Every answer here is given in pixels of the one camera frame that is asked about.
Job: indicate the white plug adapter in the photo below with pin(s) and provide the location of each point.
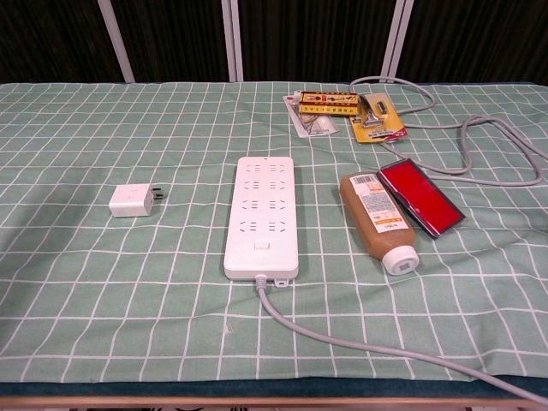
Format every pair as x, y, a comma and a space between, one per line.
128, 199

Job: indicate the white power strip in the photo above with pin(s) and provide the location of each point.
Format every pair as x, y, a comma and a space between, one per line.
261, 252

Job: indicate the clear white blister pack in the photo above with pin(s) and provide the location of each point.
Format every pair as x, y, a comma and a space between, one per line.
317, 126

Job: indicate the yellow red printed box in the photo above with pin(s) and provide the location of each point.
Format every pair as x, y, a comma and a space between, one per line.
327, 103

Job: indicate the brown sauce bottle white cap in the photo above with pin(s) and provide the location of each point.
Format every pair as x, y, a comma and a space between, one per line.
385, 240

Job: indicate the yellow razor blister pack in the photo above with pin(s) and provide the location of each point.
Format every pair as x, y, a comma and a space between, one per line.
377, 128

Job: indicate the red black rectangular case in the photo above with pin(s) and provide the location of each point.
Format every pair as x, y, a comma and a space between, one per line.
417, 192

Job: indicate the green white checked tablecloth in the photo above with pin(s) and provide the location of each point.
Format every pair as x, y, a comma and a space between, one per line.
128, 278

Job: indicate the white partition frame post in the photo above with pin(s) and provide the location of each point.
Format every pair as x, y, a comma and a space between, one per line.
115, 38
398, 38
233, 38

